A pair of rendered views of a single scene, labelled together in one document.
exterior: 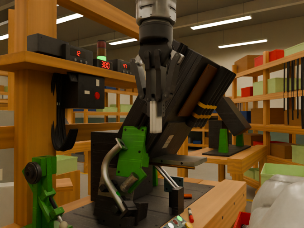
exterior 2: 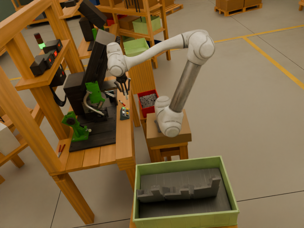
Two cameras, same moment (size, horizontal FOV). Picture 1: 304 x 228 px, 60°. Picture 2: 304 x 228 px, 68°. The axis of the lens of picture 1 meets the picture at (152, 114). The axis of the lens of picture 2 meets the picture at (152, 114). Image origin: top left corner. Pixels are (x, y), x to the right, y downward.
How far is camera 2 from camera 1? 135 cm
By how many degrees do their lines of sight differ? 47
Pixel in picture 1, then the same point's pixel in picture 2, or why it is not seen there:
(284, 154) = (128, 27)
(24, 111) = (44, 100)
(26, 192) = (62, 128)
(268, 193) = (158, 105)
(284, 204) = (165, 113)
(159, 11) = not seen: hidden behind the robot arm
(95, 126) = not seen: hidden behind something
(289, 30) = not seen: outside the picture
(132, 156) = (96, 94)
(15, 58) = (41, 84)
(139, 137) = (96, 86)
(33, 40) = (36, 69)
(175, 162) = (111, 87)
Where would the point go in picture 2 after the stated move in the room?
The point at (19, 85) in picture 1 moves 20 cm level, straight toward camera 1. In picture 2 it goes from (35, 90) to (52, 93)
